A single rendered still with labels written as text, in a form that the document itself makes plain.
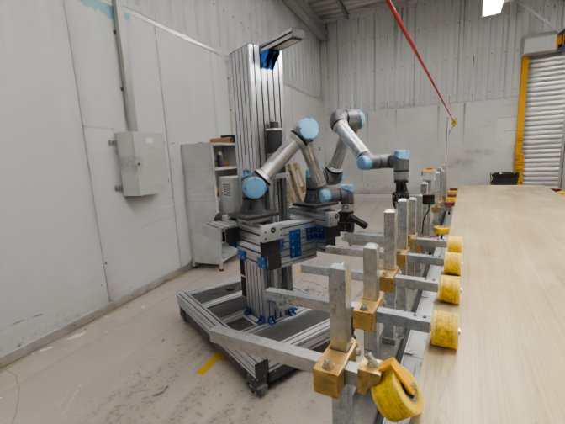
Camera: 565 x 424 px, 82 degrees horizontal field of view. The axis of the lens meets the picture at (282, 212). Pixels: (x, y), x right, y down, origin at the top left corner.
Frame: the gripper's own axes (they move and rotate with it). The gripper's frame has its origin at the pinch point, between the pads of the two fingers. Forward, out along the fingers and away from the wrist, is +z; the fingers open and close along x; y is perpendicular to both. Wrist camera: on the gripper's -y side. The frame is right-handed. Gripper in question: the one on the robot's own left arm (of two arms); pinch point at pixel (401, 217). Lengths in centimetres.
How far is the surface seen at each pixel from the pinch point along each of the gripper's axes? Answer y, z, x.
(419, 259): 51, 6, 15
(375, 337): 97, 14, 9
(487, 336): 91, 11, 35
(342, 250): 51, 5, -15
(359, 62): -752, -273, -236
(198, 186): -110, -4, -249
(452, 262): 53, 5, 26
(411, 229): 22.1, 1.1, 8.1
